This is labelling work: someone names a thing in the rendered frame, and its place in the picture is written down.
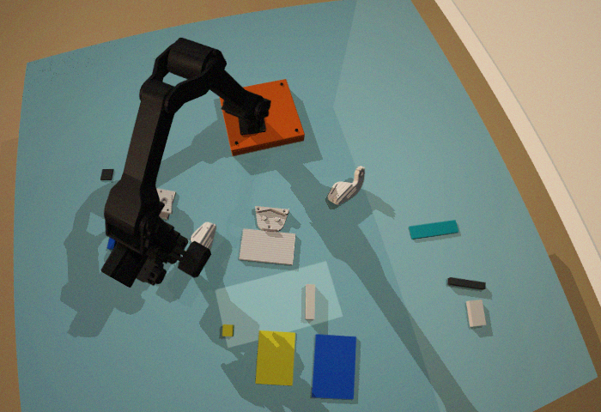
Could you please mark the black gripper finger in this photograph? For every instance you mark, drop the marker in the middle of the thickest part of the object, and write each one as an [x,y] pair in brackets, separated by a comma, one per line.
[173,260]

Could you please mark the blue rectangular plate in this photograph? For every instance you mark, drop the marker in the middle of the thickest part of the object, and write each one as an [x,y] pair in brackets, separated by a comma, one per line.
[334,367]

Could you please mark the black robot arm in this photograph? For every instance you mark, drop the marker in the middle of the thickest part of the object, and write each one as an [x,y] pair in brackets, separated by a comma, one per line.
[133,207]

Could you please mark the teal flat bar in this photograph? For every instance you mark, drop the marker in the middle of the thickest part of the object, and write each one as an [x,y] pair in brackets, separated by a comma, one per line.
[433,229]

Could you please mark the small yellow block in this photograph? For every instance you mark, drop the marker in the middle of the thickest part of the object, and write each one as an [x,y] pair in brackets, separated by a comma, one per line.
[228,330]

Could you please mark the black rectangular bar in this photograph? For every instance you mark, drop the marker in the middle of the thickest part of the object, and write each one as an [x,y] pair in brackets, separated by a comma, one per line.
[466,283]

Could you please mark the yellow rectangular plate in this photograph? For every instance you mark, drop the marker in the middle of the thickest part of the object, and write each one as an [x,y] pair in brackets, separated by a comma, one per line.
[275,358]

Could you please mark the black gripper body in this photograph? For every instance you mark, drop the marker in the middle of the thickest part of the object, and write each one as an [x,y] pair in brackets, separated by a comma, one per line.
[194,258]

